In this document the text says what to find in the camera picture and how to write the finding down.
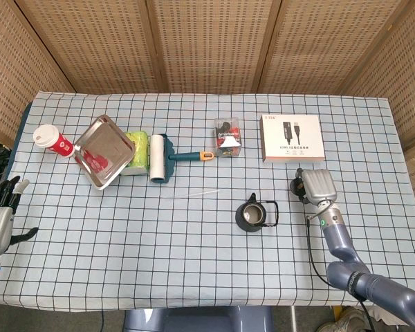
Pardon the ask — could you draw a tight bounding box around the clear box of coffee capsules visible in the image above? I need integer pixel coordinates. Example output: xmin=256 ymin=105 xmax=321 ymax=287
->
xmin=213 ymin=118 xmax=243 ymax=158

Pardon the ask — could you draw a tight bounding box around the teal lint roller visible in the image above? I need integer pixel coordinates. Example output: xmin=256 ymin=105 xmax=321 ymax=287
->
xmin=149 ymin=133 xmax=216 ymax=184

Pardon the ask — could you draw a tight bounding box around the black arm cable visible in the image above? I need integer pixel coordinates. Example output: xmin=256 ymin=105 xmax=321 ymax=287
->
xmin=306 ymin=216 xmax=378 ymax=332

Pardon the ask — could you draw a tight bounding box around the clear glass rod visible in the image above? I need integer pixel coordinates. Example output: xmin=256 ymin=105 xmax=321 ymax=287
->
xmin=165 ymin=189 xmax=221 ymax=200

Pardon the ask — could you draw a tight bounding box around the woven folding screen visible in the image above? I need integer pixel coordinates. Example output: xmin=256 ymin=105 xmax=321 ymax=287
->
xmin=0 ymin=0 xmax=415 ymax=194

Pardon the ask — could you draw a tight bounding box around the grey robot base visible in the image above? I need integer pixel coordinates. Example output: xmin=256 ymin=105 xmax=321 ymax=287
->
xmin=123 ymin=306 xmax=274 ymax=332

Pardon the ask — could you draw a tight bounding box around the dark green teapot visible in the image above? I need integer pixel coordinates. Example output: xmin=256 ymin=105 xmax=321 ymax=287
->
xmin=234 ymin=192 xmax=279 ymax=233

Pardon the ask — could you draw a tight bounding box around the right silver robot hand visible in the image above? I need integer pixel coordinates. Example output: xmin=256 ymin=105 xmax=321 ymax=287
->
xmin=295 ymin=168 xmax=339 ymax=205

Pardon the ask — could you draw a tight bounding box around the beige sneaker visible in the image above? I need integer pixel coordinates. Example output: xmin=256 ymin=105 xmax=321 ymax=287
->
xmin=314 ymin=306 xmax=369 ymax=332

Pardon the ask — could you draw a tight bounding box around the yellow green sponge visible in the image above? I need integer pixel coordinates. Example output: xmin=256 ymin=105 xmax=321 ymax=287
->
xmin=120 ymin=130 xmax=149 ymax=176

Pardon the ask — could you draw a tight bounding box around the red and white paper cup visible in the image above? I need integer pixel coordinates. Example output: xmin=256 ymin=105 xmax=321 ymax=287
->
xmin=33 ymin=124 xmax=74 ymax=158

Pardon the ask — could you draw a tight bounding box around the blue checked tablecloth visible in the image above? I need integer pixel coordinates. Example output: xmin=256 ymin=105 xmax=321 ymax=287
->
xmin=0 ymin=91 xmax=415 ymax=308

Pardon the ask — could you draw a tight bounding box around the stainless steel tray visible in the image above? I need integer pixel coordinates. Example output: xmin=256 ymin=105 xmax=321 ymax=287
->
xmin=73 ymin=114 xmax=136 ymax=191

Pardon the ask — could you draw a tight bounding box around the white USB cable box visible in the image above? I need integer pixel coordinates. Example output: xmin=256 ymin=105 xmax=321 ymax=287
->
xmin=260 ymin=114 xmax=326 ymax=164

